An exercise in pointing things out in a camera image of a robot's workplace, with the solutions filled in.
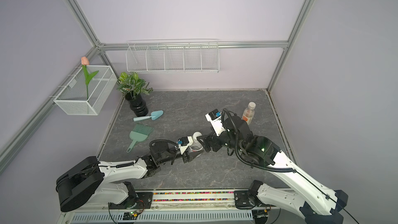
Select clear bottle yellow white label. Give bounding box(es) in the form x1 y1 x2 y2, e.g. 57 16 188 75
190 136 203 152

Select green artificial leafy plant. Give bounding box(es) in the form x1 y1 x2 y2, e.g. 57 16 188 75
117 72 153 99

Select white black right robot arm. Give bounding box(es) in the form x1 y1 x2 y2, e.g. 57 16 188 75
193 115 348 224

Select black glossy plant vase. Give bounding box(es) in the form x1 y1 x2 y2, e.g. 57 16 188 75
124 94 149 117

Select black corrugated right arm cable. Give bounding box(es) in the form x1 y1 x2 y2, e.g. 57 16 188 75
220 108 330 200

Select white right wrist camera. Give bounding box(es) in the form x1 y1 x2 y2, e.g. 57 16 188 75
205 109 226 136

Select white wire basket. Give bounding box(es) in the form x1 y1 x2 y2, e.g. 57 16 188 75
53 65 117 116

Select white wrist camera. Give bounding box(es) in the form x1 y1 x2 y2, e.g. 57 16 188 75
177 136 193 155
205 109 226 136

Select green hand brush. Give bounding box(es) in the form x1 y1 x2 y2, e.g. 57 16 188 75
133 124 154 136

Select white wire wall shelf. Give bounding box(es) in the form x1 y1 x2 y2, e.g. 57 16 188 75
125 39 220 73

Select pink artificial tulip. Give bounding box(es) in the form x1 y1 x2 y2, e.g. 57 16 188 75
81 57 98 100

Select light blue plastic trowel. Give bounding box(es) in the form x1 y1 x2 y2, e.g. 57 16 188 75
133 111 164 122

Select grey slotted cable duct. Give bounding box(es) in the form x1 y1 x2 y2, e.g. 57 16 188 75
67 210 254 224

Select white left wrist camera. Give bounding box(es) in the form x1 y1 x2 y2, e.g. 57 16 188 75
177 136 193 155

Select clear bottle red cream label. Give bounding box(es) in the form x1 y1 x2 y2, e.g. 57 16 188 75
242 102 256 125

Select aluminium frame profiles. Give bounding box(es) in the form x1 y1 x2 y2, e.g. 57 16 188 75
1 0 314 174

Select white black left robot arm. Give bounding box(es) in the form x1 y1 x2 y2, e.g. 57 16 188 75
56 136 204 213

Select white bottle cap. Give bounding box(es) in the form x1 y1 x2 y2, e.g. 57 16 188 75
192 132 202 141

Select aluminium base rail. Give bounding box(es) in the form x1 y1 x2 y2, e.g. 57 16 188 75
63 189 324 212

